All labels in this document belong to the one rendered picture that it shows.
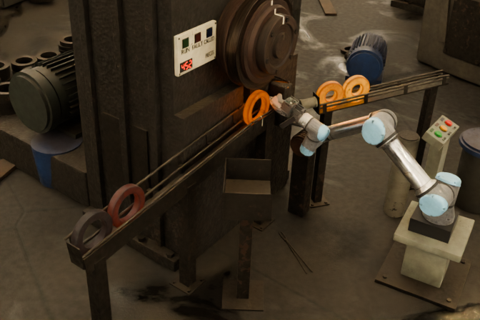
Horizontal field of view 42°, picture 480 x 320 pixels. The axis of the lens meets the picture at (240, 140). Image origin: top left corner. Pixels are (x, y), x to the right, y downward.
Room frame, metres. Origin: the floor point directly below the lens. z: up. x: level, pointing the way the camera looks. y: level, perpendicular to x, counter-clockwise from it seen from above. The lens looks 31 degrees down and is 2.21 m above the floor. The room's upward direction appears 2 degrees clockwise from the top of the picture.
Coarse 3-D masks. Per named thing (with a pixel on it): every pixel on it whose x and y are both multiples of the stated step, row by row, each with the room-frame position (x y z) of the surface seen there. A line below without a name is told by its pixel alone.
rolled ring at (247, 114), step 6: (258, 90) 2.77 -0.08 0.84; (252, 96) 2.72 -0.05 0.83; (258, 96) 2.73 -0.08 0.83; (264, 96) 2.78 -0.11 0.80; (246, 102) 2.70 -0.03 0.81; (252, 102) 2.69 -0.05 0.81; (264, 102) 2.80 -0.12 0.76; (246, 108) 2.68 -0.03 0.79; (252, 108) 2.70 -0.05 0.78; (264, 108) 2.79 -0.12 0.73; (246, 114) 2.67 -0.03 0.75; (258, 114) 2.78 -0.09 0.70; (246, 120) 2.68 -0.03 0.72; (252, 120) 2.70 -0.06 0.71; (258, 120) 2.74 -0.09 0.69
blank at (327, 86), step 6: (324, 84) 3.01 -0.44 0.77; (330, 84) 3.01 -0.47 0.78; (336, 84) 3.02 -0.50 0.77; (318, 90) 3.01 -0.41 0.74; (324, 90) 3.00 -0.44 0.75; (330, 90) 3.01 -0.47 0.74; (336, 90) 3.02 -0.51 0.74; (342, 90) 3.03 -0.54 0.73; (324, 96) 3.00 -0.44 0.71; (336, 96) 3.02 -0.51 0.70; (342, 96) 3.03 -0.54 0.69; (324, 102) 3.00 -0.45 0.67; (336, 102) 3.02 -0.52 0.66; (330, 108) 3.01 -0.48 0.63
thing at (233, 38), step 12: (252, 0) 2.68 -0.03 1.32; (264, 0) 2.71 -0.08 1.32; (288, 0) 2.87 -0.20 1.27; (240, 12) 2.64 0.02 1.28; (252, 12) 2.63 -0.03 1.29; (240, 24) 2.59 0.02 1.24; (228, 36) 2.60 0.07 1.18; (240, 36) 2.56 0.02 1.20; (228, 48) 2.58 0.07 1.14; (240, 48) 2.57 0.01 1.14; (228, 60) 2.58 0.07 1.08; (240, 60) 2.57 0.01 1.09; (240, 72) 2.57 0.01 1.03; (252, 84) 2.66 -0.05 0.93; (264, 84) 2.74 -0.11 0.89
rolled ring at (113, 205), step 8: (128, 184) 2.04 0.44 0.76; (120, 192) 1.99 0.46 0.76; (128, 192) 2.01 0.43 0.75; (136, 192) 2.04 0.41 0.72; (112, 200) 1.97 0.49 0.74; (120, 200) 1.97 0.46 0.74; (136, 200) 2.07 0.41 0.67; (144, 200) 2.08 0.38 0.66; (112, 208) 1.94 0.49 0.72; (136, 208) 2.05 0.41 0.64; (112, 216) 1.93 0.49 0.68; (128, 216) 2.02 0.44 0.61; (120, 224) 1.96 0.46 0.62
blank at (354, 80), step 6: (354, 78) 3.06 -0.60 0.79; (360, 78) 3.07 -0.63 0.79; (348, 84) 3.04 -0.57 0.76; (354, 84) 3.06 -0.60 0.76; (360, 84) 3.07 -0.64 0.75; (366, 84) 3.08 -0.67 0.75; (348, 90) 3.04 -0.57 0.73; (360, 90) 3.09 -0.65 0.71; (366, 90) 3.08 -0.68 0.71; (348, 96) 3.05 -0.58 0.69; (360, 96) 3.07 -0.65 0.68; (354, 102) 3.06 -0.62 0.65
